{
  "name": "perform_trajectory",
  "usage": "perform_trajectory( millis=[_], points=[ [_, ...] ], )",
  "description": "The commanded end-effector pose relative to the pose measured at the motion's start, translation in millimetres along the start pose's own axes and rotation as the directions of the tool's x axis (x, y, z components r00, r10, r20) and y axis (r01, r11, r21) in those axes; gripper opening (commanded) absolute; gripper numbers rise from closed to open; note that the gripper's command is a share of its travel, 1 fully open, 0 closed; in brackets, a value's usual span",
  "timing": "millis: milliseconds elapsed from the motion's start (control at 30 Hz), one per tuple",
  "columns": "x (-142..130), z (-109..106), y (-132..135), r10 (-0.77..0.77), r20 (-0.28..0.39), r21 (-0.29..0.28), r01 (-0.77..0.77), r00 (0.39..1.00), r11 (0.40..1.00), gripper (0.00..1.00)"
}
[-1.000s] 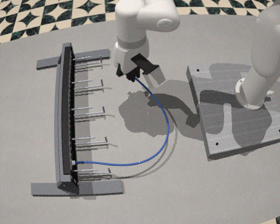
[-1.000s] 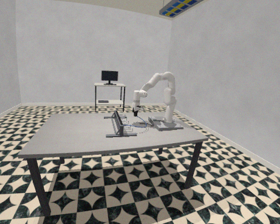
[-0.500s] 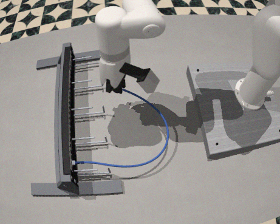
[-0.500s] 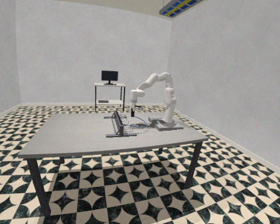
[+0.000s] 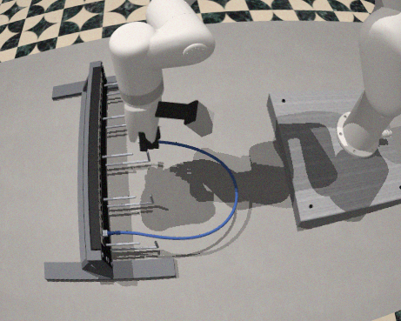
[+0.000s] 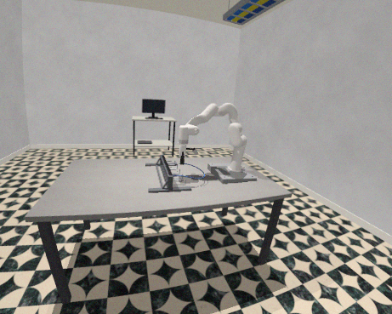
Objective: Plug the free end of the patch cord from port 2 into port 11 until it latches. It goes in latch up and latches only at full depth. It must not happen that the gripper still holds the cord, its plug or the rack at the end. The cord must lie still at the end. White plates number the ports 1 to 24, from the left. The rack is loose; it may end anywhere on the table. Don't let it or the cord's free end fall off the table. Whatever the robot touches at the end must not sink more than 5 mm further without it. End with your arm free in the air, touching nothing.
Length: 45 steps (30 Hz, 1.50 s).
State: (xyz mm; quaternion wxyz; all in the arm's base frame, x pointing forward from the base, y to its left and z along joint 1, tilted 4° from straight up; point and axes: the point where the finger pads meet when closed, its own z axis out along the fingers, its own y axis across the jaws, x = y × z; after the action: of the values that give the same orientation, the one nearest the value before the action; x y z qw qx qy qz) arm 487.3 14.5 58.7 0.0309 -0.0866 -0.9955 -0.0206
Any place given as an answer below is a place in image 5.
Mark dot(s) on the blue cable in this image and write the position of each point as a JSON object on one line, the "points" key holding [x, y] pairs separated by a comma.
{"points": [[207, 233]]}

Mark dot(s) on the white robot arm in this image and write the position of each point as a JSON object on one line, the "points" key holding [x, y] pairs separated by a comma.
{"points": [[175, 36]]}

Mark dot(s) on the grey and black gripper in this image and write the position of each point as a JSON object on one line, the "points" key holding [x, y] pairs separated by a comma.
{"points": [[141, 121]]}

